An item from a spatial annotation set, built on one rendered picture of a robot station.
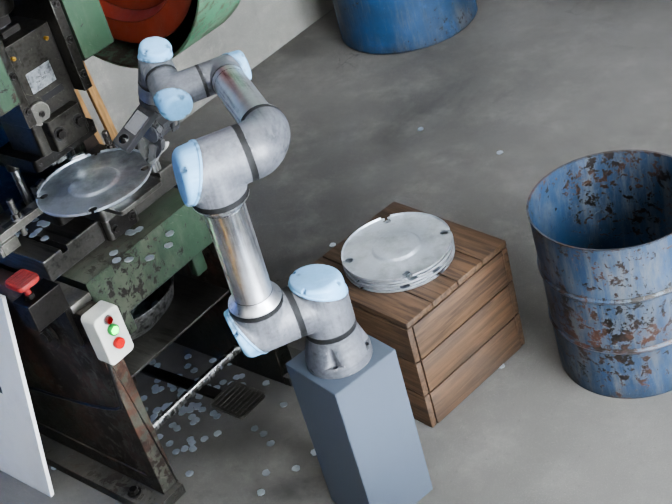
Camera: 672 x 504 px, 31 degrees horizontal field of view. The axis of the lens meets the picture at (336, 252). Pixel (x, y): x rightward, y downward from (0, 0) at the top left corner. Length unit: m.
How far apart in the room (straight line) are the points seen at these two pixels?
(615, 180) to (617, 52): 1.50
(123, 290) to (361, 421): 0.68
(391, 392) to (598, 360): 0.58
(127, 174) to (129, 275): 0.24
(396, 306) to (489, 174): 1.16
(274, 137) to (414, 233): 0.91
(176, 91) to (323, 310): 0.57
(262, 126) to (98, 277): 0.75
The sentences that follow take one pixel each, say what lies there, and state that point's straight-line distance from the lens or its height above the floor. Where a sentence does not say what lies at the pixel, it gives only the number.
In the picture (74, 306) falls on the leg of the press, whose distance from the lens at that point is 2.85.
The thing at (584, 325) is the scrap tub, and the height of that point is 0.23.
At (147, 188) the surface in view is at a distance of 2.89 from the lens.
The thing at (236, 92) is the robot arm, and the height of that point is 1.07.
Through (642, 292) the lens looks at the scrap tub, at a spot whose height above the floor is 0.34.
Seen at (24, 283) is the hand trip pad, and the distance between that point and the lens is 2.77.
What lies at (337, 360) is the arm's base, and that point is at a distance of 2.65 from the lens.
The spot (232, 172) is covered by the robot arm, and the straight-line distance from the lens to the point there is 2.31.
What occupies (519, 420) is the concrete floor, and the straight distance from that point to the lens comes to 3.13.
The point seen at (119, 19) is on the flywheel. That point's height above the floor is 1.03.
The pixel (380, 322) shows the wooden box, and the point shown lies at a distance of 3.01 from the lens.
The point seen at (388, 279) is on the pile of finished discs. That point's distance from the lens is 3.01.
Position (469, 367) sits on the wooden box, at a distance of 3.17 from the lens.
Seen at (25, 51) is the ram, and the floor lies 1.14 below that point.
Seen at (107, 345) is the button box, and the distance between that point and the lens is 2.84.
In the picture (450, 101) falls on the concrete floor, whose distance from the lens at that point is 4.53.
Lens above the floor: 2.15
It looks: 34 degrees down
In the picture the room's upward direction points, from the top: 16 degrees counter-clockwise
